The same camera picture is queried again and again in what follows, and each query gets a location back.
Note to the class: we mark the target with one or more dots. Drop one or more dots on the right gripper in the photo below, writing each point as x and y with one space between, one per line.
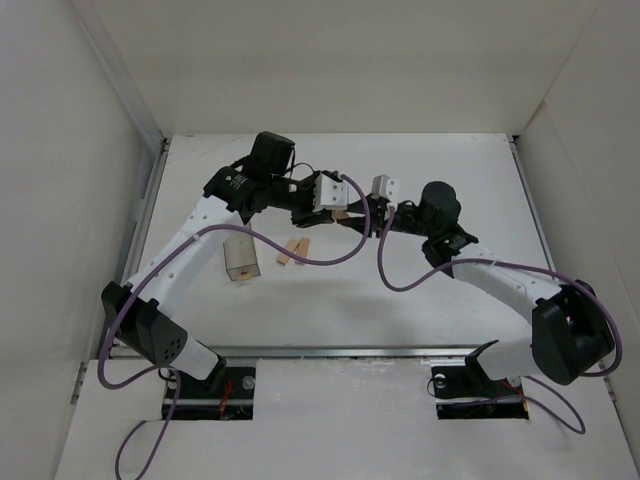
375 216

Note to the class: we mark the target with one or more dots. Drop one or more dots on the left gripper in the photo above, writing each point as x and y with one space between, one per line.
307 215

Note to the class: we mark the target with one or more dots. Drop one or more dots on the clear plastic box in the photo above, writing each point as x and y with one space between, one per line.
240 257

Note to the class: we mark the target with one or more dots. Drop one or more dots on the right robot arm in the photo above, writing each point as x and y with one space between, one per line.
570 329

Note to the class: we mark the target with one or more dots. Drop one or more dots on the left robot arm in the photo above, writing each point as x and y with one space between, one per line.
140 311

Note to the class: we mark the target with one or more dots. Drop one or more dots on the white foam front board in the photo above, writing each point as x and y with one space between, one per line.
333 419

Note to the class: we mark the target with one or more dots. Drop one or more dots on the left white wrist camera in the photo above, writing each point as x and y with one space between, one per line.
330 194

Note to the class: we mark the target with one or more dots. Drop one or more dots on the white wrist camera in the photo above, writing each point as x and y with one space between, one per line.
385 187
330 194

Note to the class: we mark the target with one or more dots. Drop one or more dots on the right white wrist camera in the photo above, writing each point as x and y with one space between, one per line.
385 187

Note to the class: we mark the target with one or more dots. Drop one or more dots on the front aluminium rail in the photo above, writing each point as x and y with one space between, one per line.
344 352

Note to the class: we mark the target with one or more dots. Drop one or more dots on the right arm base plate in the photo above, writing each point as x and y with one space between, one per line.
463 394

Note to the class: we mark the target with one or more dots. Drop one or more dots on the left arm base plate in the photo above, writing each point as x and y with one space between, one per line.
228 399

